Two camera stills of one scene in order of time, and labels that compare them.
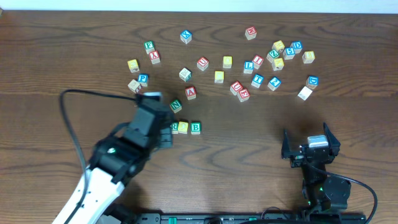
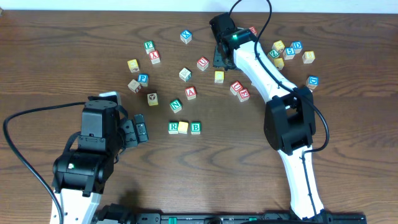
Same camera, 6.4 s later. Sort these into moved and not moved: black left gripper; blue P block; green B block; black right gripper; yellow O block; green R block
Moved: black left gripper; black right gripper
Not moved: green B block; yellow O block; blue P block; green R block
